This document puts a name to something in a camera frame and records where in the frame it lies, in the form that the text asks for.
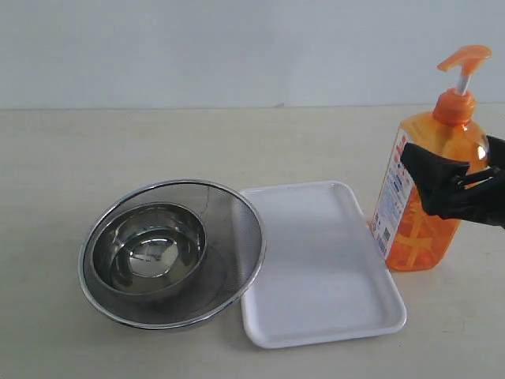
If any steel mesh colander basket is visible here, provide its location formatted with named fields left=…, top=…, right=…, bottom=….
left=77, top=179, right=266, bottom=331

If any white rectangular plastic tray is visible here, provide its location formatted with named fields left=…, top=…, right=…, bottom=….
left=241, top=181, right=406, bottom=349

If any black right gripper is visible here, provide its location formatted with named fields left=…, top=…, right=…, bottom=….
left=400, top=135, right=505, bottom=227

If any small stainless steel bowl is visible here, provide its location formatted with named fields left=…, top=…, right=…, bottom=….
left=89, top=202, right=208, bottom=302

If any orange pump soap bottle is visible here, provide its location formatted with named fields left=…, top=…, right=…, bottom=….
left=370, top=45, right=492, bottom=272

